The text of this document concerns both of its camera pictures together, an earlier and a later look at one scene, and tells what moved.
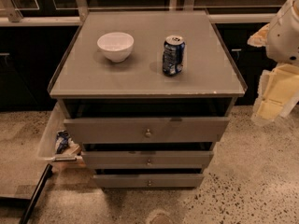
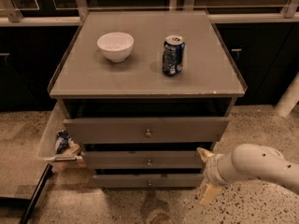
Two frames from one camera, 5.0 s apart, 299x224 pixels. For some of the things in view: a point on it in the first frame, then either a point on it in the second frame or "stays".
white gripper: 285,39 -> 212,169
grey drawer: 148,160 stays
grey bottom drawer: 149,180 stays
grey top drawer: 146,129 stays
